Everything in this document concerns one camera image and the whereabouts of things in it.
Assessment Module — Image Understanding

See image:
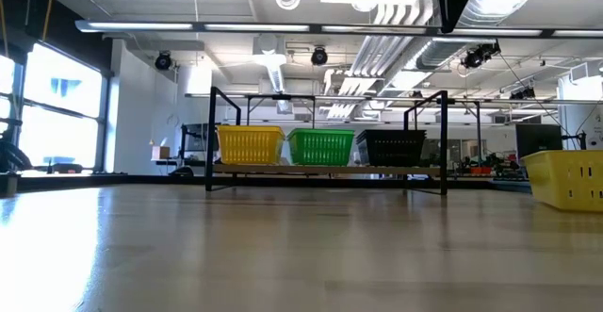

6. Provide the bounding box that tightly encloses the green plastic basket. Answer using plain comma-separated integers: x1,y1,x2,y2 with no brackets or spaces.
286,127,356,134
287,135,354,167
286,130,356,138

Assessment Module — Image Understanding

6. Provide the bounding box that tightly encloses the yellow plastic basket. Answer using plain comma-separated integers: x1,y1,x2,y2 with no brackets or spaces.
216,124,286,137
217,130,285,166
520,149,603,213

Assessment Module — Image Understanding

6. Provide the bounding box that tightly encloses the black computer monitor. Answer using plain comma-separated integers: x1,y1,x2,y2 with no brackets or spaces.
515,123,563,160
181,123,220,154

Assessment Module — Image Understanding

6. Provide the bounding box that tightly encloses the black articulated stand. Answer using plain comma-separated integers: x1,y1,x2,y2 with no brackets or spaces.
562,130,588,152

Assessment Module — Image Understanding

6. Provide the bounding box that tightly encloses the white hanging air diffuser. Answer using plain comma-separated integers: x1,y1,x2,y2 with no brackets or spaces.
252,33,288,94

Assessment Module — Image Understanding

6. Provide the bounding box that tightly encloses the LED light bar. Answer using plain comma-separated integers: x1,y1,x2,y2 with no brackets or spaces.
73,18,603,41

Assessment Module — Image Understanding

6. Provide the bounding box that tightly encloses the large window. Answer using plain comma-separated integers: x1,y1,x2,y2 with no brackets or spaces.
0,41,104,174

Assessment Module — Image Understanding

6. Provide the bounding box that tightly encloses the large silver air duct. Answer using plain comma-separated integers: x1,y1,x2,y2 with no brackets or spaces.
459,0,547,28

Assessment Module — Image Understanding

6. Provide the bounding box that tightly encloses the corrugated silver duct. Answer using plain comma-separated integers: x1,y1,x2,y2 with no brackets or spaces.
414,36,477,71

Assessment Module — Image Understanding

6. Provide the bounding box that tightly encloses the black tracking camera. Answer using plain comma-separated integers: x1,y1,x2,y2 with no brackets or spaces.
461,41,501,71
509,85,537,101
155,51,173,72
310,46,329,67

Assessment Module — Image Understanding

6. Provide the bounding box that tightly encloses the wooden shelf black metal frame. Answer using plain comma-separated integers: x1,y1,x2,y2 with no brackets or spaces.
204,86,449,196

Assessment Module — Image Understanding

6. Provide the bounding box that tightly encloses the white wall sign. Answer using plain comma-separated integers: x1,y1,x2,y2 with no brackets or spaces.
586,107,603,151

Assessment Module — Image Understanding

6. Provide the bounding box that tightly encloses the black aluminium rig frame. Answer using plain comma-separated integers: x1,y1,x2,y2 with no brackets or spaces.
0,172,533,198

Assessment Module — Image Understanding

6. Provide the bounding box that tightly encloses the yellow hanging cable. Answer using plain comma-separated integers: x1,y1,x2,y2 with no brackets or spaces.
41,0,56,42

